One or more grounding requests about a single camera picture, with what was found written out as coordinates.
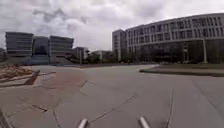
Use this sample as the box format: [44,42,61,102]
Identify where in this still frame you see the large curved pale building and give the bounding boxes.
[111,12,224,65]

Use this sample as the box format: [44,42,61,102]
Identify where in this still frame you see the pile of brown rubble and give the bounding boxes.
[0,64,41,86]

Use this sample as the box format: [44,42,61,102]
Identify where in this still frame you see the grass lawn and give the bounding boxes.
[159,63,224,70]

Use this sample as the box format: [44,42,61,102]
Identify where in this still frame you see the robot's own part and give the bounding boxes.
[77,118,89,128]
[138,115,151,128]

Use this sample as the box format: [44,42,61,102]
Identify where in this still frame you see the dark striped building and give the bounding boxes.
[4,31,75,66]

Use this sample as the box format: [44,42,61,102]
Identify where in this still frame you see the low distant buildings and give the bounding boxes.
[71,46,114,64]

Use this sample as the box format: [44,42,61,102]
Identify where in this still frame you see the grey paved plaza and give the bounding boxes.
[0,63,224,128]

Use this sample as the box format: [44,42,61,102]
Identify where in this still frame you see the grey stone kerb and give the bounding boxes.
[138,67,224,78]

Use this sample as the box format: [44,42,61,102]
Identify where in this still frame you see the row of trees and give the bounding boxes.
[84,41,224,65]

